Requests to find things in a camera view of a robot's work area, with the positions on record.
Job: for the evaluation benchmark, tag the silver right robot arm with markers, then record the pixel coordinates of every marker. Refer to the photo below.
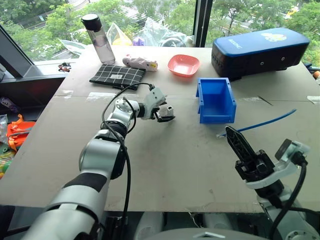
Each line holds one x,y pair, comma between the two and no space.
271,193

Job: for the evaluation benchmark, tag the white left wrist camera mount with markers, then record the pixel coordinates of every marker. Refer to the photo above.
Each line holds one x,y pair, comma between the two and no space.
155,97

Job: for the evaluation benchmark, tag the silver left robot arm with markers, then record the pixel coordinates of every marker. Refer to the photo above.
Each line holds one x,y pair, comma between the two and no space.
100,155

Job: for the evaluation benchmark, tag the orange fabric bag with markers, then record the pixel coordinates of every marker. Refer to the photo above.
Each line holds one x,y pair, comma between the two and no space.
18,130

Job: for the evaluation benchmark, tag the flat clear green bag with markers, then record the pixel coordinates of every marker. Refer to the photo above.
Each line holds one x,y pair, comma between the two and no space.
72,46

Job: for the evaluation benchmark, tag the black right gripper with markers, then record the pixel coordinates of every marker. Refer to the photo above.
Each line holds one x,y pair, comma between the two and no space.
252,168

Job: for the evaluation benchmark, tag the small red black toy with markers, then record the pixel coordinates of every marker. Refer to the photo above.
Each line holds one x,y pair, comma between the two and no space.
64,67

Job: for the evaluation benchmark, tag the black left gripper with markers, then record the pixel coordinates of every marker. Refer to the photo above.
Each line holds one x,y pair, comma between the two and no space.
151,114

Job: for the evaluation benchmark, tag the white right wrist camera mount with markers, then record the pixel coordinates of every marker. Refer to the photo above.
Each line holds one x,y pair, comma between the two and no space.
287,167

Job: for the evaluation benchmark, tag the blue plastic bin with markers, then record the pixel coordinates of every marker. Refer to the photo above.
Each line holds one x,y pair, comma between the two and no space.
215,100

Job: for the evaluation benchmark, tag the dark window mullion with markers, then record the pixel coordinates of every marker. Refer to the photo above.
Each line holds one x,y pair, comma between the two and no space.
202,22

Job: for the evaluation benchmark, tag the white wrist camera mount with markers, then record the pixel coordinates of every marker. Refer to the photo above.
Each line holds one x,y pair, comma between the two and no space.
155,97
287,167

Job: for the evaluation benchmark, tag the wide grey rounded shape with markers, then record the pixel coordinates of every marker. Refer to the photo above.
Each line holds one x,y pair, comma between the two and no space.
205,235

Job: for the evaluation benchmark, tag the pink plastic bowl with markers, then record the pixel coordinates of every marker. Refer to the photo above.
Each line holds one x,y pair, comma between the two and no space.
183,65

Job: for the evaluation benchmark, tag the blue black boxing pad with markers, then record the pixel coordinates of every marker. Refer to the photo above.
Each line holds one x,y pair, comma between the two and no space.
257,52

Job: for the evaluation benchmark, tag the purple small object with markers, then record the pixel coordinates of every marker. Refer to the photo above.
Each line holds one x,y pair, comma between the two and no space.
138,41

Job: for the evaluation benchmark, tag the pink plush toy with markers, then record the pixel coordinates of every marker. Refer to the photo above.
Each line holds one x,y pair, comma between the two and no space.
140,62

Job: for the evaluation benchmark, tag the large clear plastic bag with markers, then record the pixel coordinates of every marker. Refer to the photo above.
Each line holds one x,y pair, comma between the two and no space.
162,32

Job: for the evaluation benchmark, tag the black grid pattern pouch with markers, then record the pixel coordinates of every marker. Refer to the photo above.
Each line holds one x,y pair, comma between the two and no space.
117,75

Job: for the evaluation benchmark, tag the clear bottle black cap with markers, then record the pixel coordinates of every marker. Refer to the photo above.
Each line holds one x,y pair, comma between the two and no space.
102,42

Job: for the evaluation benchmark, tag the clear bag with yellow item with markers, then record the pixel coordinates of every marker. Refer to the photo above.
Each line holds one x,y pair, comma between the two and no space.
120,36

